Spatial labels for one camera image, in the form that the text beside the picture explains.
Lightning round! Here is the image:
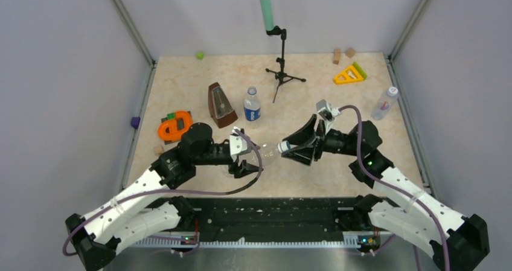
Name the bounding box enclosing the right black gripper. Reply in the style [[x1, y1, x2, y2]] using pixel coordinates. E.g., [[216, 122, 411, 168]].
[[282, 115, 362, 166]]

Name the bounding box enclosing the clear bottle white cap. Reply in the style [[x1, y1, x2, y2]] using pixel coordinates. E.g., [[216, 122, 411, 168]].
[[221, 142, 280, 178]]

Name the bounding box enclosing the clear Pepsi plastic bottle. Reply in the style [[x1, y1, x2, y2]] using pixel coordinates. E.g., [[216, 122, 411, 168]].
[[243, 86, 261, 122]]

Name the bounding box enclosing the white Pocari Sweat cap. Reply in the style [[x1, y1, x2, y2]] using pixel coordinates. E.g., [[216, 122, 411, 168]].
[[277, 141, 291, 153]]

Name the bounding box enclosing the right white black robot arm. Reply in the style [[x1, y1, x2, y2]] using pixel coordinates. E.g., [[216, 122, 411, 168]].
[[277, 114, 490, 270]]

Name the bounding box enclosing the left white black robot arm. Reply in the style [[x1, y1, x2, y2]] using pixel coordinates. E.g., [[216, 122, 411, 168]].
[[62, 123, 263, 270]]

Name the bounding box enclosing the clear bottle red label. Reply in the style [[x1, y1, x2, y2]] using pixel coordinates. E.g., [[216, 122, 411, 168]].
[[371, 86, 399, 121]]

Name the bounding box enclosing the brown wooden metronome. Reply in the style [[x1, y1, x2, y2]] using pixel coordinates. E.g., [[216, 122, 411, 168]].
[[208, 82, 238, 129]]

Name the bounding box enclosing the black tripod stand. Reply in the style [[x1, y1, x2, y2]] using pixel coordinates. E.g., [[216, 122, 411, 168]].
[[265, 25, 307, 103]]

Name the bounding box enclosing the yellow plastic toy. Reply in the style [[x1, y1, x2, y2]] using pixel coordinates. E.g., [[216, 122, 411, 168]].
[[333, 65, 364, 84]]

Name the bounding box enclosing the small wooden cube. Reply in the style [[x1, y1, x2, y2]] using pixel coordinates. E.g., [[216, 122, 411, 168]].
[[153, 145, 165, 156]]

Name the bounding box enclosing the green cylinder stick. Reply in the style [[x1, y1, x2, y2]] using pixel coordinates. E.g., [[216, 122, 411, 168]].
[[352, 62, 367, 80]]

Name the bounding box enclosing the tall wooden block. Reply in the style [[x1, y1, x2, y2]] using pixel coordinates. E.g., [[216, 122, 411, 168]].
[[333, 48, 342, 65]]

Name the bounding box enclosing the purple block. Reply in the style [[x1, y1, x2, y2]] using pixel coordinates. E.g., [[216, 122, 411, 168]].
[[130, 116, 141, 130]]

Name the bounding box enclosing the green ball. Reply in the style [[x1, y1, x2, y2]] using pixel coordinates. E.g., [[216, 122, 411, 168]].
[[196, 52, 205, 60]]

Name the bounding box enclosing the mint green microphone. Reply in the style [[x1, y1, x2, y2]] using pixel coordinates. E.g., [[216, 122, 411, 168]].
[[259, 0, 275, 31]]

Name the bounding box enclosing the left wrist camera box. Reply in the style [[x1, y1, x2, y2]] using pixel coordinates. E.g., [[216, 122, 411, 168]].
[[228, 126, 252, 161]]

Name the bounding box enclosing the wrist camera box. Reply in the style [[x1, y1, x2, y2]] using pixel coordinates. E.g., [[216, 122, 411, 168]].
[[316, 99, 340, 122], [228, 126, 252, 161]]

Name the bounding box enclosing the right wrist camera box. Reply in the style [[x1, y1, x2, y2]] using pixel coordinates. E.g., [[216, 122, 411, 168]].
[[316, 99, 340, 122]]

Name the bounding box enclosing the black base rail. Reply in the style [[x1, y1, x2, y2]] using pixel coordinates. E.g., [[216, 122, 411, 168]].
[[170, 196, 383, 244]]

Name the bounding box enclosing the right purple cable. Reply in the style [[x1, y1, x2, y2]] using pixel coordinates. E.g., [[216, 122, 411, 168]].
[[339, 105, 451, 271]]

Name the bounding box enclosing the orange plastic ring toy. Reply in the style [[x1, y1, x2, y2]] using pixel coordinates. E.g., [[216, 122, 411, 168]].
[[157, 110, 194, 141]]

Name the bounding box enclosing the white slotted cable duct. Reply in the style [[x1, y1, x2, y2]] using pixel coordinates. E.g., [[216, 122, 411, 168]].
[[132, 235, 361, 249]]

